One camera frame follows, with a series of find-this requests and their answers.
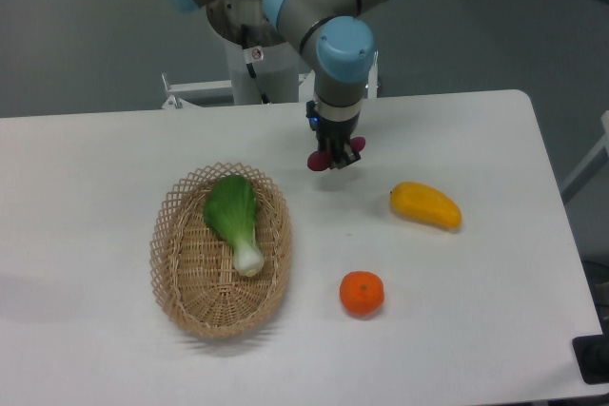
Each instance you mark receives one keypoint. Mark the yellow mango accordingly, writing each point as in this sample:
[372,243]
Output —
[424,203]

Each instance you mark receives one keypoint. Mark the woven wicker basket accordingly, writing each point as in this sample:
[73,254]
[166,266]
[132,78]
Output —
[192,272]

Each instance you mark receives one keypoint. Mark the orange tangerine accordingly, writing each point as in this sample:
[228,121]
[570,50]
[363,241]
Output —
[361,293]

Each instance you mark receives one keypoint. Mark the black device at table edge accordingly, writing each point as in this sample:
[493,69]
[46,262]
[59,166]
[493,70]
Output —
[592,357]

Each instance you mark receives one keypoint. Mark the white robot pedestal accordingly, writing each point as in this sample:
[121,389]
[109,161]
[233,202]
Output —
[255,51]

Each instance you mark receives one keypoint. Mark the white metal base frame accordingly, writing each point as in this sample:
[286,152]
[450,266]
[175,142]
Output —
[222,93]

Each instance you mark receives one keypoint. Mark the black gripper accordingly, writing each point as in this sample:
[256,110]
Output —
[333,127]

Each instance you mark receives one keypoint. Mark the white frame at right edge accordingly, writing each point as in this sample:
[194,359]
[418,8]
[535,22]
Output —
[591,164]

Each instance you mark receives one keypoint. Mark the green bok choy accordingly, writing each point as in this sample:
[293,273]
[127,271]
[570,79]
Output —
[230,213]

